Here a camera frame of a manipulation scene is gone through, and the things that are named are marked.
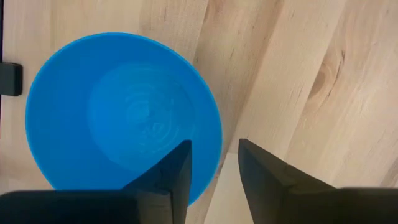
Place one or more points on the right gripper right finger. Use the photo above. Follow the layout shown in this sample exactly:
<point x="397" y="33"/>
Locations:
<point x="295" y="205"/>

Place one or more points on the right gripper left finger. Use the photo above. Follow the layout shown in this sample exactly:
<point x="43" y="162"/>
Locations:
<point x="124" y="208"/>

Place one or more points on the blue plastic mini bowl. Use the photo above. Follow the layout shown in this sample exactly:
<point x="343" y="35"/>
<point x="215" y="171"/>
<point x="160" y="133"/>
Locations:
<point x="109" y="109"/>

